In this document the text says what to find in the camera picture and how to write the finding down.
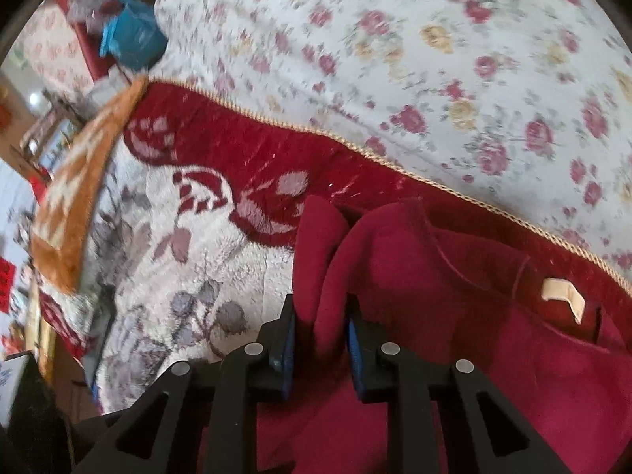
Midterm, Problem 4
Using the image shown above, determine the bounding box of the red and white plush blanket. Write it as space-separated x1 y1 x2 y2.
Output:
35 80 631 412

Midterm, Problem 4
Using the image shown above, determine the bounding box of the white floral quilt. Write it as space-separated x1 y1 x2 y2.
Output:
154 0 631 276

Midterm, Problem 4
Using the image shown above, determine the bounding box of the dark red small garment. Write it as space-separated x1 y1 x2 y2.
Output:
256 196 631 473

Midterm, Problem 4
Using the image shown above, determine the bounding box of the blue plastic bag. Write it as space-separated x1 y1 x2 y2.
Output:
98 0 167 72

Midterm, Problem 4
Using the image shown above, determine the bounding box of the orange checkered plush cloth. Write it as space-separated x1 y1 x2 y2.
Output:
30 75 149 293

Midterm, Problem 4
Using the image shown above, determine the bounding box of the clear plastic bag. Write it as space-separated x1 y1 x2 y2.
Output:
66 0 123 36

